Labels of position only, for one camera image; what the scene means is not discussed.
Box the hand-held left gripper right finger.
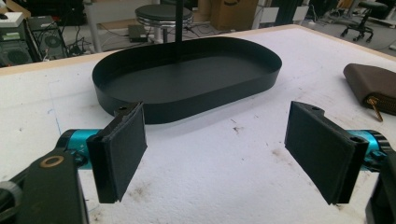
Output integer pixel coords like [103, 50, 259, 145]
[284, 100, 394, 205]

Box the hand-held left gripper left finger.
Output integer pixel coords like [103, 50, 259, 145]
[57, 101, 149, 204]

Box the brown zipper wallet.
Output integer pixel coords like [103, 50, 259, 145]
[343, 63, 396, 123]

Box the black oval tray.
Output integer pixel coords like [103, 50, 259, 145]
[92, 35, 283, 125]

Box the small black box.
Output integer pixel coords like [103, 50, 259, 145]
[127, 24, 149, 43]

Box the white table leg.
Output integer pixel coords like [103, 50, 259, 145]
[83, 2, 104, 54]

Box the black office chair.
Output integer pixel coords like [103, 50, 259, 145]
[339, 0, 389, 44]

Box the black computer tower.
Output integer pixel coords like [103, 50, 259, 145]
[25, 15, 69, 61]

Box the round black stool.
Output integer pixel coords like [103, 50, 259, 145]
[134, 4, 194, 44]

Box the black vertical pole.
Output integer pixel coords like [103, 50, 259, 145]
[175, 0, 184, 44]

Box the cardboard box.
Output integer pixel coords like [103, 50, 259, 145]
[210, 0, 260, 32]

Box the white box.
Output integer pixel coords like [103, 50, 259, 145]
[0, 11, 25, 29]

